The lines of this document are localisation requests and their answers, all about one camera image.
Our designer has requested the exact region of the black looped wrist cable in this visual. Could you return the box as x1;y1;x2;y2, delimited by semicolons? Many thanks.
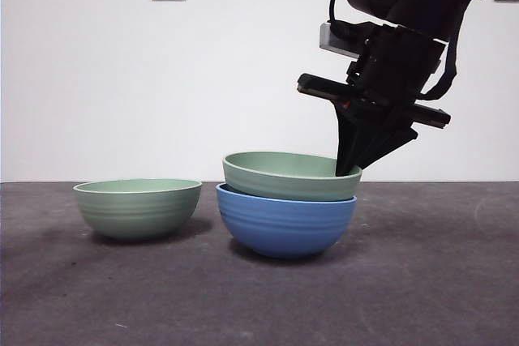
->
420;40;460;102

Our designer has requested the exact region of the blue ribbed bowl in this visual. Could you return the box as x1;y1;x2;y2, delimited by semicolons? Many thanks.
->
215;182;358;260

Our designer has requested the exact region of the green ribbed bowl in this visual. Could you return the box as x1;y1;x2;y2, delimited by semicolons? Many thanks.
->
222;152;363;203
72;178;203;241

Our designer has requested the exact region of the pale grey wrist camera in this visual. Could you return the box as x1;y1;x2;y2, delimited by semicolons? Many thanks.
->
319;21;358;58

